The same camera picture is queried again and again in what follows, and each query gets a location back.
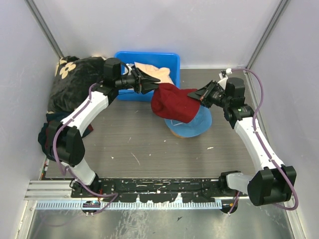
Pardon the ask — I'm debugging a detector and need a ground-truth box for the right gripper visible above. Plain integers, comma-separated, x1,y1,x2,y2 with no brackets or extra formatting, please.
187,80,230,109

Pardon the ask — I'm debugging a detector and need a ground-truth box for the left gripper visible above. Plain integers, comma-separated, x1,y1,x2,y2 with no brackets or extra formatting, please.
116,68,160,95

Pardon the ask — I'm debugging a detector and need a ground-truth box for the light blue bucket hat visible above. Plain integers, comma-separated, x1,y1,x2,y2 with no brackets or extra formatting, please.
164,106,212,138

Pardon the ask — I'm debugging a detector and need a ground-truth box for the dark red hat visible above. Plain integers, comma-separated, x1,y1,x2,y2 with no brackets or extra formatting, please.
151,83,200,123

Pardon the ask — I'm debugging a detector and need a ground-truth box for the blue plastic bin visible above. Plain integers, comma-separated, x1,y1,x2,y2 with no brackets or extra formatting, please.
115,51,180,102

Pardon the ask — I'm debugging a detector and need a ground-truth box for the black floral blanket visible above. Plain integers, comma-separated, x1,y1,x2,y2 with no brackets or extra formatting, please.
47,56,106,114

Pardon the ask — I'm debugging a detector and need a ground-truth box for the navy and red cloth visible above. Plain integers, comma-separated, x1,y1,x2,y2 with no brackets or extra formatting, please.
38,112,93,167

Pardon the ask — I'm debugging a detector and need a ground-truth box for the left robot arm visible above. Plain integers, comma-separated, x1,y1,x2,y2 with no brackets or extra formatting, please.
40,56,160,197

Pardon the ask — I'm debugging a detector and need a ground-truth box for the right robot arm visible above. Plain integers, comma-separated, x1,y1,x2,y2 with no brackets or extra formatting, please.
188,77,297,206

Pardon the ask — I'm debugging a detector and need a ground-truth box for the beige bucket hat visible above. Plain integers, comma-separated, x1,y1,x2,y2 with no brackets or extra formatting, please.
134,62,178,89

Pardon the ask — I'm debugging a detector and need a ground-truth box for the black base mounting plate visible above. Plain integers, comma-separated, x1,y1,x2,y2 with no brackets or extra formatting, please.
92,178,236,203

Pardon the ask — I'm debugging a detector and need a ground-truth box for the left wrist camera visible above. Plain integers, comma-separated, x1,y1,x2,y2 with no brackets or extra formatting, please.
122,63,135,75

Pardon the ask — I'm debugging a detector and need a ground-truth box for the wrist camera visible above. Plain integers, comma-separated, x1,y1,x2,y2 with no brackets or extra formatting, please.
218,68,232,89
122,63,135,75

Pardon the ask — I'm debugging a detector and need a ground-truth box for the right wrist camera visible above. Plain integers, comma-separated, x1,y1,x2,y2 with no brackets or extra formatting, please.
218,68,232,89

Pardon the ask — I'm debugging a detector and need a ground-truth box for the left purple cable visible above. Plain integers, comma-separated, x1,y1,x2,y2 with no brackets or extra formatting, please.
53,82,120,215

